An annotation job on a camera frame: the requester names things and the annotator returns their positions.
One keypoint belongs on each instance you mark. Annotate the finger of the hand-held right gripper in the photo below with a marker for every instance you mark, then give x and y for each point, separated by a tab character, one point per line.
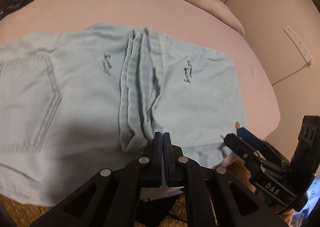
237	146
247	134

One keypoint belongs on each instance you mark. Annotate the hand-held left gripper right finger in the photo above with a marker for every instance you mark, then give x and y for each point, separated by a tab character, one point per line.
171	149

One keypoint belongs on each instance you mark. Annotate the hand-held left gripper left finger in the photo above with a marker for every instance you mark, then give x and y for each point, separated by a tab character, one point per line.
157	149

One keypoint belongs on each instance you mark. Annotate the light blue strawberry pants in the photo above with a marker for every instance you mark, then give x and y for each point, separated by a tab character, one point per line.
87	104

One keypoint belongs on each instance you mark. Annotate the white and blue printed cloth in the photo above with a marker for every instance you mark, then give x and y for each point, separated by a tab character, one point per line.
313	197

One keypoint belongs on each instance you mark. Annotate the brown shaggy rug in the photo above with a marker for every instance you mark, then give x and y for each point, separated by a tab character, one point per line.
22	214

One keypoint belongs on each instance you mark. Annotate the bed with pink sheet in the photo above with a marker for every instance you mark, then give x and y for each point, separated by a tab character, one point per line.
100	5

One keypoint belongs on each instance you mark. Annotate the white wall power strip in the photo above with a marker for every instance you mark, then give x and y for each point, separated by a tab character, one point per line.
298	44

